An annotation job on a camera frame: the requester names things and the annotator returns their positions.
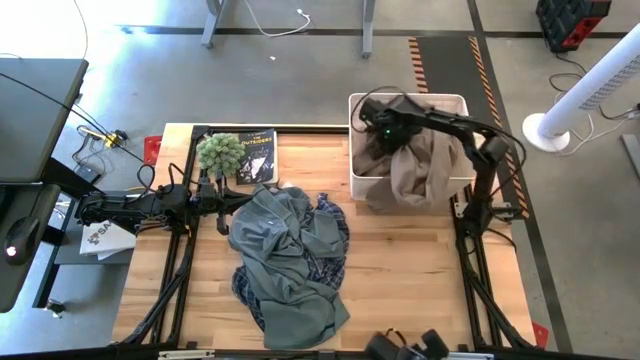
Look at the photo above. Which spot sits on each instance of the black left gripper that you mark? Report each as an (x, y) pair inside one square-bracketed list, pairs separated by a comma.
[(212, 197)]

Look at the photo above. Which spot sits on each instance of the blue plaid shirt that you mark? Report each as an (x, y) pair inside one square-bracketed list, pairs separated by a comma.
[(330, 270)]

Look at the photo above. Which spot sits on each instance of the grey flat panel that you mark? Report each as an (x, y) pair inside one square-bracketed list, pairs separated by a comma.
[(632, 155)]

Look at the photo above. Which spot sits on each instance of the black desk leg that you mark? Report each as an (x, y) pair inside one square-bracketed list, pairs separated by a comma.
[(52, 270)]

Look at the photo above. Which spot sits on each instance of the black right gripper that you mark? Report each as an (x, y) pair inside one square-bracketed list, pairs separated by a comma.
[(387, 125)]

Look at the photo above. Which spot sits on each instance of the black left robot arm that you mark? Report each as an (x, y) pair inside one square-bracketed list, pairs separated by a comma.
[(130, 206)]

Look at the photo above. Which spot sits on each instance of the white plastic bin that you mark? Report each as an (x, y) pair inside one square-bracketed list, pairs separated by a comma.
[(356, 187)]

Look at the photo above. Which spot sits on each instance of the black hazard striped floor mat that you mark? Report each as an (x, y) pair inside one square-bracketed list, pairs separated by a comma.
[(450, 65)]

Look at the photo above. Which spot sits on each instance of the red corner clamp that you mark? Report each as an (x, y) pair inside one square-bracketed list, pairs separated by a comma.
[(151, 150), (540, 334)]

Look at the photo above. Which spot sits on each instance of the black caster wheel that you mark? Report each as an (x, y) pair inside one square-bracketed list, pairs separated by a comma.
[(55, 307)]

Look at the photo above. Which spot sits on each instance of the silver metal bracket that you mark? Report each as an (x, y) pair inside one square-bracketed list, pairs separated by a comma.
[(185, 355), (470, 356)]

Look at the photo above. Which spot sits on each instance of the black computer mouse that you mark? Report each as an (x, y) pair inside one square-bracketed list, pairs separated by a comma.
[(21, 242)]

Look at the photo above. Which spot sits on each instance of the tan brown garment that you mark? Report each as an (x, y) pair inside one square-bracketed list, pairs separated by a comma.
[(425, 170)]

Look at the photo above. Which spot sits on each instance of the black power adapter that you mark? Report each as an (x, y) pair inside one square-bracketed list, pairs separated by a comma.
[(89, 174)]

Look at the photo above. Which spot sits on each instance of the green spiky plant ball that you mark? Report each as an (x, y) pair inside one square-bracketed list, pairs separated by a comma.
[(220, 154)]

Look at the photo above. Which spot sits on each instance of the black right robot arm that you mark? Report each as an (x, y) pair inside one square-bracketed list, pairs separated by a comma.
[(482, 175)]

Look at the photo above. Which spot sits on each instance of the white bag with logo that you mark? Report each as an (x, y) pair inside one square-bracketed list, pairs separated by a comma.
[(107, 240)]

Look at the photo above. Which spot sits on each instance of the grey-blue shirt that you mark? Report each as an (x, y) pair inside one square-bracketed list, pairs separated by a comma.
[(280, 240)]

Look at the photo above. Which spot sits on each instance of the grey table leg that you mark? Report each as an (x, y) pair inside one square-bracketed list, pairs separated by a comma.
[(212, 25), (368, 30)]

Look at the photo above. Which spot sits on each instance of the white tower fan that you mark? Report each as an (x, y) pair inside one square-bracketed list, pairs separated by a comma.
[(575, 107)]

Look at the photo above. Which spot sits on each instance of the black paperback book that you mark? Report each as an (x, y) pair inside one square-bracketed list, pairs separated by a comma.
[(262, 160)]

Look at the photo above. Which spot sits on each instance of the black desk top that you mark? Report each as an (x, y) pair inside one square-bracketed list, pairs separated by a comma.
[(35, 120)]

